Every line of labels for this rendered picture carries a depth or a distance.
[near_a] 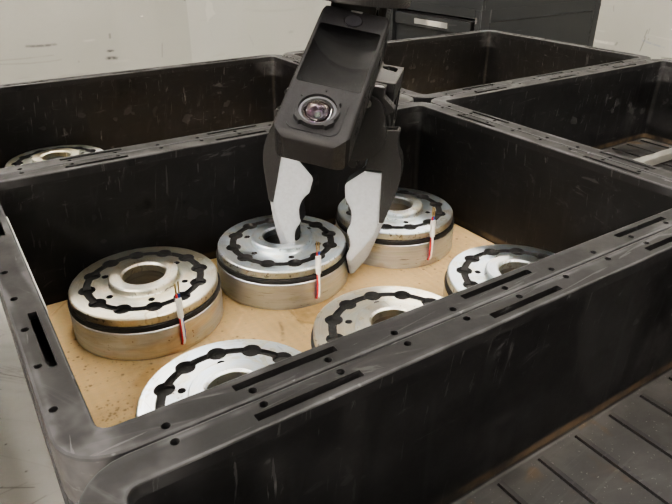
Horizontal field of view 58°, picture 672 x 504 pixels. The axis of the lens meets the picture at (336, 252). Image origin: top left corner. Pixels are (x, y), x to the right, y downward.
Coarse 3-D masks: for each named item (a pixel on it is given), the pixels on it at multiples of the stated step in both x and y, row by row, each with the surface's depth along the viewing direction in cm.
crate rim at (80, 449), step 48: (192, 144) 48; (240, 144) 50; (528, 144) 49; (0, 240) 33; (624, 240) 33; (0, 288) 29; (480, 288) 29; (48, 336) 26; (384, 336) 26; (48, 384) 23; (240, 384) 23; (288, 384) 23; (48, 432) 21; (96, 432) 21; (144, 432) 21
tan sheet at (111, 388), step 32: (448, 256) 53; (352, 288) 48; (416, 288) 48; (64, 320) 44; (224, 320) 44; (256, 320) 44; (288, 320) 44; (64, 352) 41; (96, 384) 38; (128, 384) 38; (96, 416) 36; (128, 416) 36
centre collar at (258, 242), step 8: (272, 224) 50; (256, 232) 48; (264, 232) 49; (272, 232) 49; (304, 232) 48; (256, 240) 47; (264, 240) 47; (304, 240) 47; (312, 240) 48; (256, 248) 47; (264, 248) 46; (272, 248) 46; (280, 248) 46; (288, 248) 46; (296, 248) 46; (304, 248) 47
